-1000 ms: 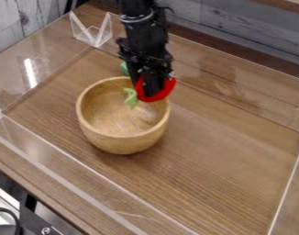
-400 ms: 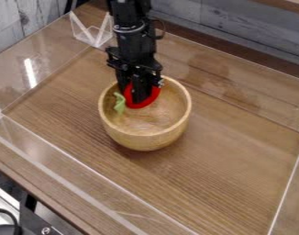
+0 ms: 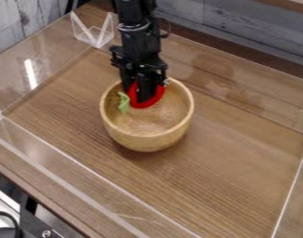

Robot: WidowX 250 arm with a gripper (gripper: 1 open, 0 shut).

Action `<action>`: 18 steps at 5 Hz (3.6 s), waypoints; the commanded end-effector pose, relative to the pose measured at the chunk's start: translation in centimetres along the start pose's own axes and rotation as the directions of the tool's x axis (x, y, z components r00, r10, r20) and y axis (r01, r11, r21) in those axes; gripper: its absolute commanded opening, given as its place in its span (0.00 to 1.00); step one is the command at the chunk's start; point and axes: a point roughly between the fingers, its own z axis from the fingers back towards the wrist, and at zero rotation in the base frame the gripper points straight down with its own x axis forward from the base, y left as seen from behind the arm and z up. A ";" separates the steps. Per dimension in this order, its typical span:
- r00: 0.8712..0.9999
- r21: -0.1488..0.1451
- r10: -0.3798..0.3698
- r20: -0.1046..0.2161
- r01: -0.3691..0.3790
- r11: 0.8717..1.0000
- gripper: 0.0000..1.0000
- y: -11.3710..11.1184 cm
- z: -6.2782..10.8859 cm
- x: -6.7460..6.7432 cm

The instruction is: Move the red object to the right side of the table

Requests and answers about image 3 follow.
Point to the clear acrylic corner bracket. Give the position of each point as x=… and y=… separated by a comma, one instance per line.
x=93, y=36

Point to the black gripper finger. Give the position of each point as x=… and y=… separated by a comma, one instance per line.
x=126, y=76
x=150, y=85

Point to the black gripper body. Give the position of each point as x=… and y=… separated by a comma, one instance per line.
x=136, y=56

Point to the red plush tomato toy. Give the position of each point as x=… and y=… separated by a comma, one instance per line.
x=128, y=99

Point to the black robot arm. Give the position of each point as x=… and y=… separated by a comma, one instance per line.
x=134, y=11

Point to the black table leg bracket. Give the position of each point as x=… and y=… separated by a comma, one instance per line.
x=33, y=228

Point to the wooden bowl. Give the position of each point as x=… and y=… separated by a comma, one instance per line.
x=153, y=128

